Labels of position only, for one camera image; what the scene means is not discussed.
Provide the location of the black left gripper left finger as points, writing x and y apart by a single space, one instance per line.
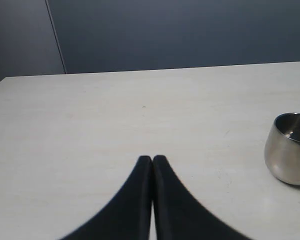
127 216

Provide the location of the stainless steel cup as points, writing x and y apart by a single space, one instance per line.
282 148

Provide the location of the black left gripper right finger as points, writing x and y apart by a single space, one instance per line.
178 215

